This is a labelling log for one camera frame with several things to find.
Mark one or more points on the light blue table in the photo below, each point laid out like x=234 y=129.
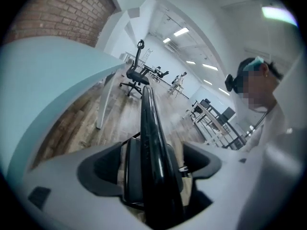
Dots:
x=48 y=68

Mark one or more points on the person's head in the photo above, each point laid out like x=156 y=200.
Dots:
x=257 y=92

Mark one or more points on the black monitor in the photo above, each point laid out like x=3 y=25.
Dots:
x=227 y=114

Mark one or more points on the black office chair with headrest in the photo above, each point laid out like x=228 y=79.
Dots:
x=205 y=102

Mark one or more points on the black head-worn camera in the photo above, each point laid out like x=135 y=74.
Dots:
x=231 y=83

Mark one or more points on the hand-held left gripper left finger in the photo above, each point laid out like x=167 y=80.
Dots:
x=72 y=207

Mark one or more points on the row of ceiling light panels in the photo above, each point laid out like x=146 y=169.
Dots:
x=181 y=31

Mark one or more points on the low white desk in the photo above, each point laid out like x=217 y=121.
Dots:
x=127 y=56

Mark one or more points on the wooden desk with white legs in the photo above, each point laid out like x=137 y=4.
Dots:
x=204 y=108

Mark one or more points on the black swivel office chair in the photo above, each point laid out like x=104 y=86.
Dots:
x=164 y=73

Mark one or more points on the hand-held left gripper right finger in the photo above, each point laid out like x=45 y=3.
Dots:
x=239 y=188

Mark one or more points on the white ladder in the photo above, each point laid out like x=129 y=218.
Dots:
x=147 y=54

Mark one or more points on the person's torso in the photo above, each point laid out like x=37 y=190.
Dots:
x=271 y=126

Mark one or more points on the high-back black mesh office chair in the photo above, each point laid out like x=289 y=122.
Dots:
x=136 y=74

